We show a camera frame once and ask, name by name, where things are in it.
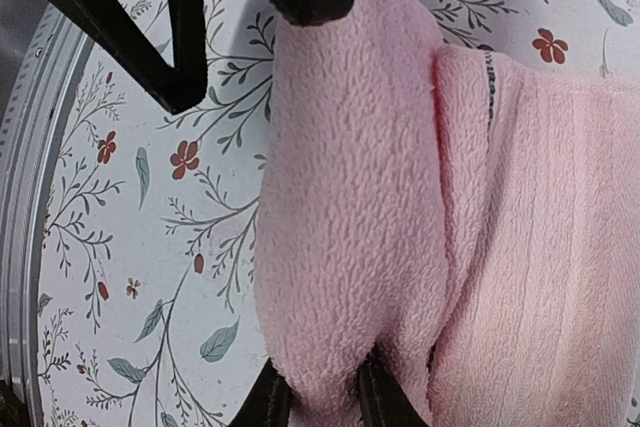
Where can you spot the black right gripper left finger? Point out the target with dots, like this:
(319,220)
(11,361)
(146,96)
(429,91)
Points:
(268,402)

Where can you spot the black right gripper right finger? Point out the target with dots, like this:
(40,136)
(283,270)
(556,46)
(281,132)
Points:
(381,399)

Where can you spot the pink towel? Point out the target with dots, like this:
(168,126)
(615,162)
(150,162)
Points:
(474,220)

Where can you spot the floral tablecloth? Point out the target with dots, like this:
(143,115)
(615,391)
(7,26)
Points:
(145,309)

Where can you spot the front aluminium rail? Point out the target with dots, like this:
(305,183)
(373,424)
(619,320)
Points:
(29,124)

